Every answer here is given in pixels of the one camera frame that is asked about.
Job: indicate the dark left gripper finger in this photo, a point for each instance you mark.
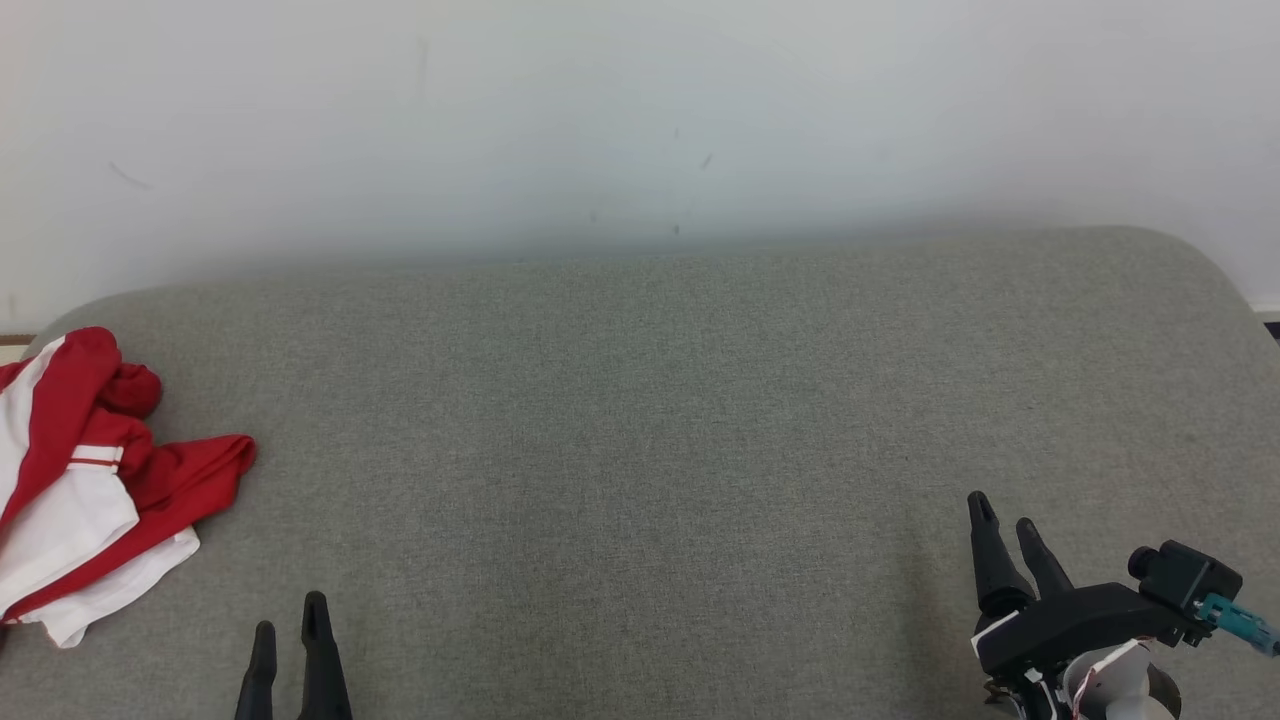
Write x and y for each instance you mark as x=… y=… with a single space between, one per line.
x=258 y=680
x=322 y=670

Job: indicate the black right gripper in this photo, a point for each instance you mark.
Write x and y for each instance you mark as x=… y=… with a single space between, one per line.
x=1080 y=620

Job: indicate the red white basketball jersey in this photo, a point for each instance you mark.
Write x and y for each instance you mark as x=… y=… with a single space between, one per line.
x=190 y=480

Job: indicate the red shorts number 23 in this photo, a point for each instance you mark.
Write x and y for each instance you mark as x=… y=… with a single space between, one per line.
x=70 y=390

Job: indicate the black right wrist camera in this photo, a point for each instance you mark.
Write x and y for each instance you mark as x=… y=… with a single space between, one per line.
x=1185 y=580

